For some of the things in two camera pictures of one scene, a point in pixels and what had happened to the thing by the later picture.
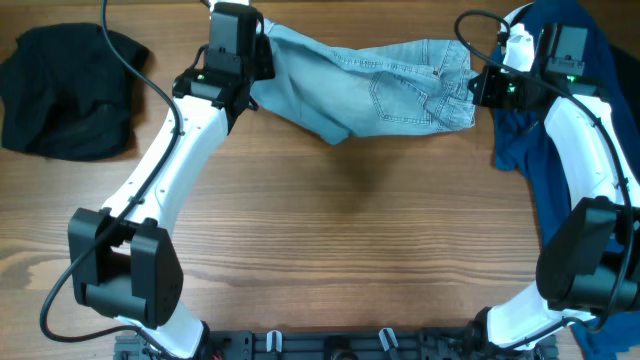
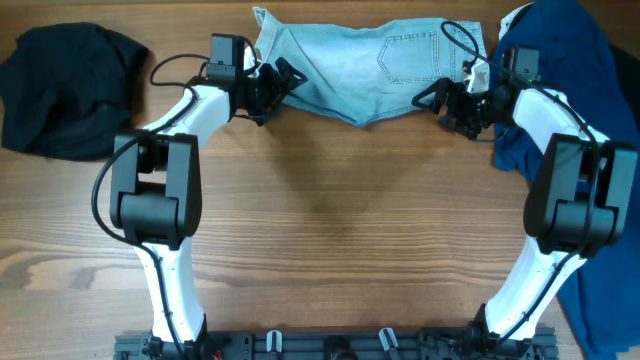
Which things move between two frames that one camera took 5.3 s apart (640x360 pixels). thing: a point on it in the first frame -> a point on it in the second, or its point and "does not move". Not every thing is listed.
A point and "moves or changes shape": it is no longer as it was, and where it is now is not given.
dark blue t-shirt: [522, 140] does not move
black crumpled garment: [66, 93] does not move
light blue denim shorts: [334, 92] moves or changes shape
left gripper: [264, 63] -> [275, 89]
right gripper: [483, 87] -> [458, 92]
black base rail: [342, 344] does not move
